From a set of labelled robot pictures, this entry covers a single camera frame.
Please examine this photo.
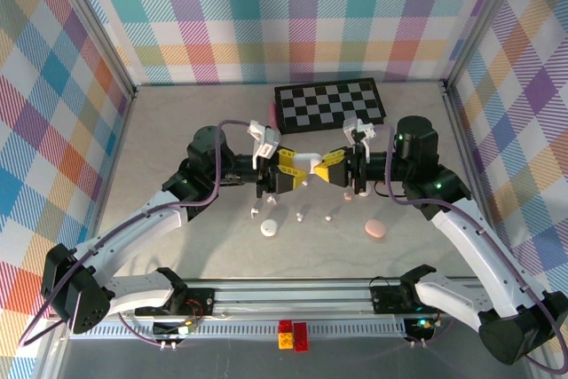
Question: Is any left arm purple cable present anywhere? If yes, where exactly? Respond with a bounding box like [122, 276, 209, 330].
[17, 119, 254, 349]

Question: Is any aluminium frame post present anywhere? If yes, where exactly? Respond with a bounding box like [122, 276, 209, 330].
[42, 0, 138, 100]
[441, 0, 533, 96]

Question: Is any pink earbud case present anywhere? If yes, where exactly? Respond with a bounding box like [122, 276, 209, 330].
[364, 217, 388, 242]

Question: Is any black electronics bracket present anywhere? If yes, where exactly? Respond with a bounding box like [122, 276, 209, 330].
[152, 320, 199, 340]
[403, 317, 445, 338]

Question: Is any black grey checkerboard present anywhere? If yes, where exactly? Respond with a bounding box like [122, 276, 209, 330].
[273, 77, 387, 135]

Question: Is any white rounded square earbud case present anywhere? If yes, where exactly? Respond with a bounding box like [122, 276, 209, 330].
[292, 152, 323, 176]

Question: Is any white slotted cable duct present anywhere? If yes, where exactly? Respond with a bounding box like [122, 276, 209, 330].
[69, 323, 412, 339]

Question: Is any long red toy brick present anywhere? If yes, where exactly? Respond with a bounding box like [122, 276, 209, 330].
[293, 321, 311, 352]

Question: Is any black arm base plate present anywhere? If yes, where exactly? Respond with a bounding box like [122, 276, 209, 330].
[134, 288, 217, 319]
[369, 284, 454, 314]

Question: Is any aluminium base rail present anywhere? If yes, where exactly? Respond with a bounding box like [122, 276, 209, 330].
[46, 276, 489, 322]

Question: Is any aluminium floor side rail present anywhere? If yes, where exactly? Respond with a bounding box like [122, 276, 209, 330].
[441, 81, 540, 379]
[35, 88, 138, 379]

